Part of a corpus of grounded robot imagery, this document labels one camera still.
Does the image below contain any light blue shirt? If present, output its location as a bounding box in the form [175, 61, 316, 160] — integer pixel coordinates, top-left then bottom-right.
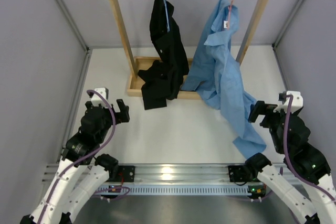
[181, 0, 266, 159]

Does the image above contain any pink wire hanger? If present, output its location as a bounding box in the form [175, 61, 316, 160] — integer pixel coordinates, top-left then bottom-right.
[227, 0, 235, 30]

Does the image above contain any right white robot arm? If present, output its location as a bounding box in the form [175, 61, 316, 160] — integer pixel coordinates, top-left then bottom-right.
[244, 101, 335, 223]

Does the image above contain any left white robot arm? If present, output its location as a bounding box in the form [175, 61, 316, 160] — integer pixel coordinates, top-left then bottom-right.
[21, 99, 130, 223]

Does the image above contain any black shirt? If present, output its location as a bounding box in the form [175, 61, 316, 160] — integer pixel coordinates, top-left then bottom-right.
[138, 0, 189, 110]

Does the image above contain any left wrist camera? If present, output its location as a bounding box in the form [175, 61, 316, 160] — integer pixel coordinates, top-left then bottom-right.
[90, 87, 109, 108]

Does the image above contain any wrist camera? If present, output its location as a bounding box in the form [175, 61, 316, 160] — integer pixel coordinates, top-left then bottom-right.
[90, 87, 109, 108]
[273, 90, 303, 113]

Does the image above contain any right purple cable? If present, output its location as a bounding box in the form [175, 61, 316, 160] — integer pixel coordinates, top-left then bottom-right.
[282, 94, 336, 198]

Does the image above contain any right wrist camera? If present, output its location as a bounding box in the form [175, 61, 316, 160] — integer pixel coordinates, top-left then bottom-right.
[273, 90, 303, 113]

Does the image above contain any aluminium mounting rail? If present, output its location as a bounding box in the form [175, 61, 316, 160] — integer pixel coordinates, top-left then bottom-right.
[41, 163, 302, 185]

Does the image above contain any slotted cable duct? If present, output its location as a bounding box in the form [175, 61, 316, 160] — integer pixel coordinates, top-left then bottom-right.
[95, 184, 266, 196]

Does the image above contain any blue wire hanger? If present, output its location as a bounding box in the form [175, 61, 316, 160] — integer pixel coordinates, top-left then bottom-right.
[163, 0, 170, 33]

